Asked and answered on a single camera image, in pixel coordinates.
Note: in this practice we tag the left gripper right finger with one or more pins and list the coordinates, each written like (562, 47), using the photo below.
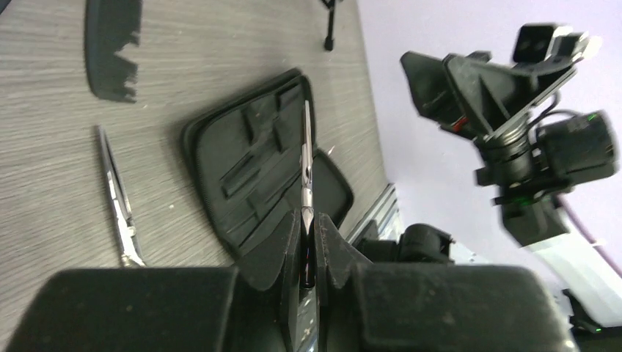
(365, 306)

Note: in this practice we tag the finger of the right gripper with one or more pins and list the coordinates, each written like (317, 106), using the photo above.
(494, 99)
(430, 91)

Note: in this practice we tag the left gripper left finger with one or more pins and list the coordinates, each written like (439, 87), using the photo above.
(249, 306)

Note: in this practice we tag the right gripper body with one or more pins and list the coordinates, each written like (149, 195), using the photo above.
(506, 163)

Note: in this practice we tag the silver scissors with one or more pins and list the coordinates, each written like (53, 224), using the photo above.
(306, 170)
(130, 255)

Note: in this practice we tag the black zip tool case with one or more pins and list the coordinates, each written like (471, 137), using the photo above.
(243, 158)

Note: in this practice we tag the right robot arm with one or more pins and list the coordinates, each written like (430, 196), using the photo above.
(576, 150)

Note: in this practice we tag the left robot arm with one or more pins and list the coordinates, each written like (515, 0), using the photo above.
(413, 243)

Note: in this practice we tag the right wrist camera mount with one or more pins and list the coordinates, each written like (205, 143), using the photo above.
(549, 45)

